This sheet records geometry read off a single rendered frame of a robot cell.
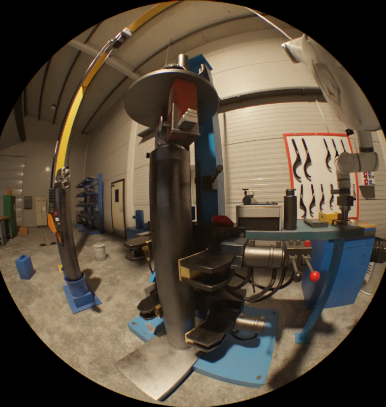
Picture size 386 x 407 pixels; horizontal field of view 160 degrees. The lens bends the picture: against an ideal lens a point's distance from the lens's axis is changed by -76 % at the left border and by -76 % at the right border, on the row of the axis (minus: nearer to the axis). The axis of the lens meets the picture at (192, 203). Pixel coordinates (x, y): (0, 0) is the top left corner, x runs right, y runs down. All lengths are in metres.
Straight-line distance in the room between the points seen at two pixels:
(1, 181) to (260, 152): 12.89
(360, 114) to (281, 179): 2.40
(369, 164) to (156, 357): 1.60
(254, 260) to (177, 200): 0.43
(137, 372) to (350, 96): 1.32
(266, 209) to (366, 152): 0.59
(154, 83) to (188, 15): 5.38
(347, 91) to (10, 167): 12.00
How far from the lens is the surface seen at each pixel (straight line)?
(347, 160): 0.73
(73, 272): 1.83
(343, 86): 0.20
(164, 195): 0.60
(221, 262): 0.50
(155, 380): 1.13
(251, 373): 1.18
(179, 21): 6.09
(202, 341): 0.81
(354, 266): 1.84
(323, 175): 2.72
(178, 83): 0.70
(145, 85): 0.77
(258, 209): 0.70
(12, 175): 11.70
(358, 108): 0.20
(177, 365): 1.15
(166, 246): 0.63
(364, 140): 0.76
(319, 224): 0.84
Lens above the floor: 1.21
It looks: level
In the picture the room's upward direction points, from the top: 2 degrees counter-clockwise
